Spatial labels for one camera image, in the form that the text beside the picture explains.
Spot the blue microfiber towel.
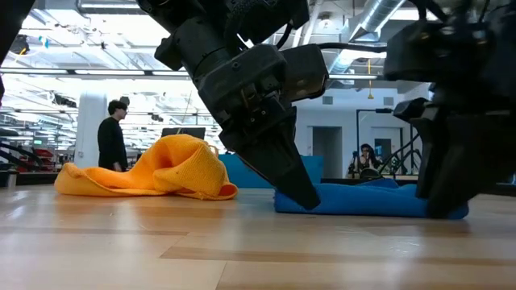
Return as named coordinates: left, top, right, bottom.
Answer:
left=273, top=178, right=471, bottom=221

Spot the background computer monitor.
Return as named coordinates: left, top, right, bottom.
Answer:
left=160, top=126, right=207, bottom=140

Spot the orange microfiber towel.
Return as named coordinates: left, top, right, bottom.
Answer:
left=53, top=134, right=239, bottom=201

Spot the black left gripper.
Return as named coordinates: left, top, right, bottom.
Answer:
left=193, top=43, right=323, bottom=211

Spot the person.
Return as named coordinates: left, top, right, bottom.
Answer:
left=96, top=99, right=129, bottom=173
left=348, top=143, right=385, bottom=179

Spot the white pillar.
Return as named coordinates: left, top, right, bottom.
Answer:
left=74, top=91, right=109, bottom=169

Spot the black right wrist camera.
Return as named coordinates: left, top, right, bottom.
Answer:
left=385, top=19, right=495, bottom=84

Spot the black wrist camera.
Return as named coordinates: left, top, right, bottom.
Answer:
left=385, top=19, right=495, bottom=84
left=281, top=43, right=330, bottom=102

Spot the black ceiling speaker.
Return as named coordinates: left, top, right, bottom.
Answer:
left=7, top=34, right=31, bottom=56

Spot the grey door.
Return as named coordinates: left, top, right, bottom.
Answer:
left=312, top=126, right=343, bottom=179

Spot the yellow hanging cord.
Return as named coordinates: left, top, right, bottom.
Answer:
left=365, top=59, right=375, bottom=101

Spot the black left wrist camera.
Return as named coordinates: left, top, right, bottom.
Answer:
left=281, top=43, right=330, bottom=102

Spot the silver ventilation duct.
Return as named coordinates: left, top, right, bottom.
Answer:
left=347, top=0, right=407, bottom=44

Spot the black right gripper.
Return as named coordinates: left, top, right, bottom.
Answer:
left=393, top=78, right=516, bottom=218

